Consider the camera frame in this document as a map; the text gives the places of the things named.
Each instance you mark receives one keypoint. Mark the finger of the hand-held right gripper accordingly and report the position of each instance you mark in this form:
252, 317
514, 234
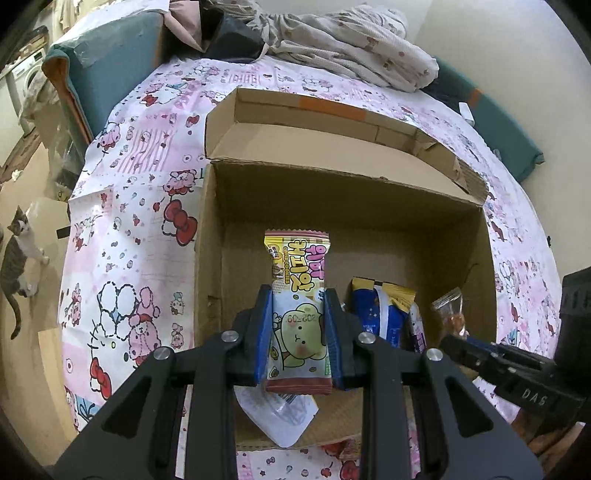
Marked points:
461, 353
503, 350

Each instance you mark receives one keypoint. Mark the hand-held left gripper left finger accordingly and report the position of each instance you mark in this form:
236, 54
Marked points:
262, 332

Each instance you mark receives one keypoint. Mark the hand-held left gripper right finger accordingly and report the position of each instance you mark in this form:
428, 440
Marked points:
333, 337

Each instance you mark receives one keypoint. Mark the clear cookie packet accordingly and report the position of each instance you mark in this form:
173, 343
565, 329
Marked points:
450, 314

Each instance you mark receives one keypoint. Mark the blue yellow snack bag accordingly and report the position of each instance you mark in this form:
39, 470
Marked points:
374, 314

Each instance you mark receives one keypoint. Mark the white purple snack packet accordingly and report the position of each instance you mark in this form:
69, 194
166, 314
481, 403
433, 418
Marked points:
418, 327

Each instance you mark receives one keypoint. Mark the yellow pink snack packet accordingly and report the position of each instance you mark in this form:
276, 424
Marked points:
300, 277

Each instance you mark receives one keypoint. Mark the white clear snack packet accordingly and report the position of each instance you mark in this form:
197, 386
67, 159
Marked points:
281, 415

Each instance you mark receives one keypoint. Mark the brown cardboard box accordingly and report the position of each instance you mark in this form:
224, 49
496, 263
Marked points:
323, 203

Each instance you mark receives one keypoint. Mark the person's right hand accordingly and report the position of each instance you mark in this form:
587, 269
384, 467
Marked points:
535, 429

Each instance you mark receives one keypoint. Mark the pink printed blanket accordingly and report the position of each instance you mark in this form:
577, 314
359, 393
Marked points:
129, 230

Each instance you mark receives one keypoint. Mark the teal mattress edge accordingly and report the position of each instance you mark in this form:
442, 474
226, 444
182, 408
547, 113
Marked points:
508, 138

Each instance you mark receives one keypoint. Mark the small white object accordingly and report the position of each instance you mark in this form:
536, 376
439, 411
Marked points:
467, 112

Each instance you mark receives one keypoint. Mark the grey white cat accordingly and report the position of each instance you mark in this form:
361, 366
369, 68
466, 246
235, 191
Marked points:
18, 258

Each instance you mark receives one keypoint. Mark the clear plastic bag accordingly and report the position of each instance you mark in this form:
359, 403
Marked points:
60, 138

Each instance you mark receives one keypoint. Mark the grey floral duvet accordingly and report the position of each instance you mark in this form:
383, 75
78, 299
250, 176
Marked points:
360, 46

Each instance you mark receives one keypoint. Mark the black bag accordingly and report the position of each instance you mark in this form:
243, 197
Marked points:
233, 34

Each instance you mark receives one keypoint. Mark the pink cloth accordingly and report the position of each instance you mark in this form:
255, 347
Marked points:
184, 23

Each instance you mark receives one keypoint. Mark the white flat board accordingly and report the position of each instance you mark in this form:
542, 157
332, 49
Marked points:
154, 4

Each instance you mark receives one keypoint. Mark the white washing machine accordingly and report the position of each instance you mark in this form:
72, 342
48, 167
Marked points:
27, 76

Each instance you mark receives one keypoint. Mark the teal padded bed frame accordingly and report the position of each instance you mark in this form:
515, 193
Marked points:
106, 69

